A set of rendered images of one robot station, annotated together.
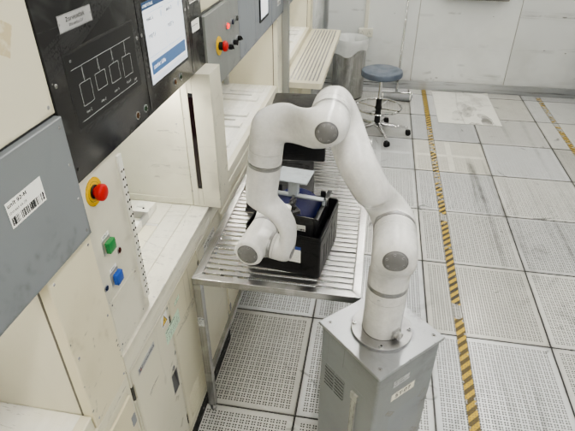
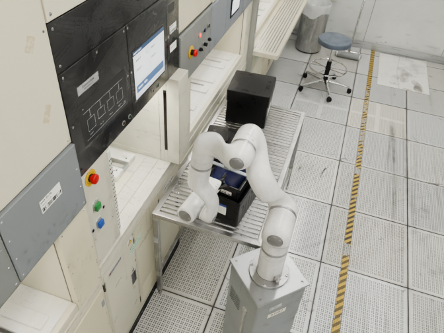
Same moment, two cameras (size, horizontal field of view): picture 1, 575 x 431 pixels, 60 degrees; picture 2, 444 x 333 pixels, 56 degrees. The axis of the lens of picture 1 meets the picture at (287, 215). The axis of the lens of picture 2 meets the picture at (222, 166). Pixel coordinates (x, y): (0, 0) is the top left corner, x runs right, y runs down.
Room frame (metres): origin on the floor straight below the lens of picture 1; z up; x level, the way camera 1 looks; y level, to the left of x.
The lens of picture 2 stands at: (-0.09, -0.14, 2.43)
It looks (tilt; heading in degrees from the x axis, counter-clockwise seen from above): 41 degrees down; 5
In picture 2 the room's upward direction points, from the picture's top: 5 degrees clockwise
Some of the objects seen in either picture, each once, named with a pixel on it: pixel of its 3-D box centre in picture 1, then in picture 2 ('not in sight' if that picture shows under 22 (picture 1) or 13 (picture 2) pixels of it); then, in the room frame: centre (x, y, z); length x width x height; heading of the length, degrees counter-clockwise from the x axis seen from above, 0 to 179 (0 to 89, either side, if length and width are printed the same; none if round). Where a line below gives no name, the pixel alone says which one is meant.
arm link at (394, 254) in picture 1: (392, 259); (277, 234); (1.08, -0.29, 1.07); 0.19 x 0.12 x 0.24; 170
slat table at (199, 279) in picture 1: (300, 258); (235, 197); (1.94, -0.07, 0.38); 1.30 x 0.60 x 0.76; 170
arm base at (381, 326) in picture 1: (384, 307); (271, 259); (1.11, -0.30, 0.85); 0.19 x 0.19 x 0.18
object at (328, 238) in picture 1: (293, 231); (225, 189); (1.52, -0.02, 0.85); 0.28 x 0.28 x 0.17; 72
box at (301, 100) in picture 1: (299, 126); (250, 99); (2.40, -0.07, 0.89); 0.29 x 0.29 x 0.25; 84
